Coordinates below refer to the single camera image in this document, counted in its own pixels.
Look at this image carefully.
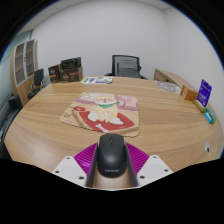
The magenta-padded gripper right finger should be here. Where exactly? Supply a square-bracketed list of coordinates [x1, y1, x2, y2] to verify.
[124, 142, 174, 188]

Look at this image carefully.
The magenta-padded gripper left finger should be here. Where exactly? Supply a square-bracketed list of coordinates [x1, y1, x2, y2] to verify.
[51, 142, 99, 188]

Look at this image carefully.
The black computer mouse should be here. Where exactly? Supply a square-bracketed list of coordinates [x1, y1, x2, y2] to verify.
[96, 133, 129, 178]

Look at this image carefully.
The dog print mouse pad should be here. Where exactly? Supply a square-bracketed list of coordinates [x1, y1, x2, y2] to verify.
[59, 91, 140, 138]

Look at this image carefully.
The white round-print sheet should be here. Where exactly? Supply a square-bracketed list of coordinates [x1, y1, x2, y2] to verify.
[156, 80, 182, 94]

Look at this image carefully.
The white green paper leaflet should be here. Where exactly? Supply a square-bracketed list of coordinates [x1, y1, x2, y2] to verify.
[80, 75, 114, 85]

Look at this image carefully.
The pale yellow small box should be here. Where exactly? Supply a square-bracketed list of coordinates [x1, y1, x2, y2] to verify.
[192, 98, 208, 113]

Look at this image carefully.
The blue small box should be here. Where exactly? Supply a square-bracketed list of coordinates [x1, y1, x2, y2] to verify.
[203, 111, 214, 124]

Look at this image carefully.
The orange-brown small box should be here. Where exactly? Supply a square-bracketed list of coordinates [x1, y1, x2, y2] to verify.
[180, 85, 199, 102]

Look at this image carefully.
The black sofa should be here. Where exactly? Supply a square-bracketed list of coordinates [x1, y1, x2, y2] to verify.
[0, 94, 24, 158]

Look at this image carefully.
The brown cardboard box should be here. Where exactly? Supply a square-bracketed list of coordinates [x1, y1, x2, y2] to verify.
[59, 65, 84, 83]

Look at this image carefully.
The green small box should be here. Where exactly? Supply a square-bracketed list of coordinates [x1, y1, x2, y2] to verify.
[207, 108, 217, 125]

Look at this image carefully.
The wooden side cabinet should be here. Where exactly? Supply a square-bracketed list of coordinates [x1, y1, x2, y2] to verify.
[153, 68, 198, 93]

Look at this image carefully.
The dark brown carton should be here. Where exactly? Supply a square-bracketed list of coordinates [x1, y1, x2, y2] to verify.
[47, 64, 62, 84]

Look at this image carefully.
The small black chair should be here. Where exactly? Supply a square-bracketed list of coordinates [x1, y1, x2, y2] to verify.
[27, 68, 46, 100]

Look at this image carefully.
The purple sign stand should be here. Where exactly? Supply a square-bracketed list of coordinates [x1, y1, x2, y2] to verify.
[196, 78, 213, 108]

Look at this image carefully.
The grey mesh office chair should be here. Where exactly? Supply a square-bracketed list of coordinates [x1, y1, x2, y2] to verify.
[103, 54, 148, 80]

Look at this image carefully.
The black box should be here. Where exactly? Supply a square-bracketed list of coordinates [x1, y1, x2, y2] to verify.
[60, 56, 82, 70]

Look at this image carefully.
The wooden shelf unit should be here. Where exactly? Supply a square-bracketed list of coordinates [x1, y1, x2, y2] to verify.
[9, 39, 39, 106]

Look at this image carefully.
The grey desk cable grommet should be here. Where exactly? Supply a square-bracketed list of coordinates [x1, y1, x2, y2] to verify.
[203, 140, 212, 154]

